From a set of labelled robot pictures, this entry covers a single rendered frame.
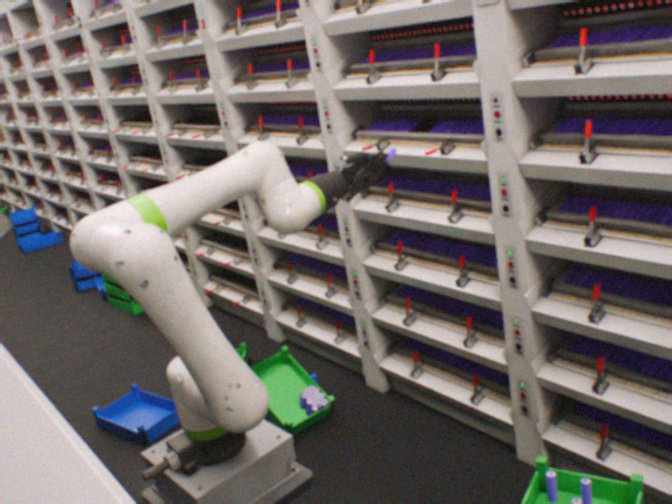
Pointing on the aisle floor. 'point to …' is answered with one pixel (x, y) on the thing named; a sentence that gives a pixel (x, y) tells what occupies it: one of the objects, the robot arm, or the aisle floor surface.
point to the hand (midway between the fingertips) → (376, 162)
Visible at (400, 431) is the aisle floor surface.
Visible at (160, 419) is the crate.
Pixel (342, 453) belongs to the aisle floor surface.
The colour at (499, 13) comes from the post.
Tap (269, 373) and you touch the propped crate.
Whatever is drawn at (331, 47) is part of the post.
